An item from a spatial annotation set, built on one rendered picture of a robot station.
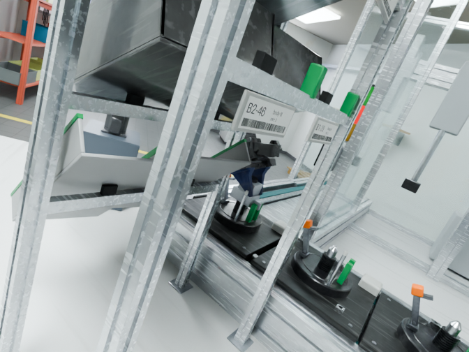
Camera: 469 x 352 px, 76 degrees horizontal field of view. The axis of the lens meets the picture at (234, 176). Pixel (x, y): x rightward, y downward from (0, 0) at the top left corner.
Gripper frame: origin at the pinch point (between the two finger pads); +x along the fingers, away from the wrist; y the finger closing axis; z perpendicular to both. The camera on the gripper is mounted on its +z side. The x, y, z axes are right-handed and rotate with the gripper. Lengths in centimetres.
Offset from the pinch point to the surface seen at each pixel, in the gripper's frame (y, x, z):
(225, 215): -6.1, 6.9, -6.1
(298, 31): 623, -358, -174
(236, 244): -10.8, 13.5, -0.7
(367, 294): 6.0, 29.8, 21.0
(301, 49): -29.5, -14.3, 28.0
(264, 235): 1.3, 13.8, -0.4
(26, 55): 111, -223, -367
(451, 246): 78, 37, 38
